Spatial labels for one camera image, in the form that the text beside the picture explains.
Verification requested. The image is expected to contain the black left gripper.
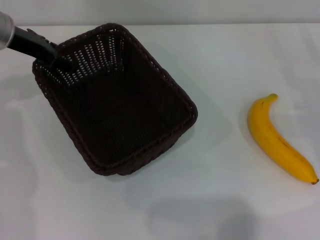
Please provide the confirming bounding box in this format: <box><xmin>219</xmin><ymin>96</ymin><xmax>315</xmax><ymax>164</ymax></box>
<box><xmin>7</xmin><ymin>25</ymin><xmax>75</xmax><ymax>74</ymax></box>

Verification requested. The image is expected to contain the dark brown woven basket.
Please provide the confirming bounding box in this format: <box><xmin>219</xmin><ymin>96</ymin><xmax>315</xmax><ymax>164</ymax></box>
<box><xmin>31</xmin><ymin>22</ymin><xmax>199</xmax><ymax>177</ymax></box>

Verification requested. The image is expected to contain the yellow banana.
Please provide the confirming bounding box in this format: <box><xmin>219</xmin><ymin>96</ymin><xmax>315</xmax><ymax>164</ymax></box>
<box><xmin>247</xmin><ymin>93</ymin><xmax>320</xmax><ymax>186</ymax></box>

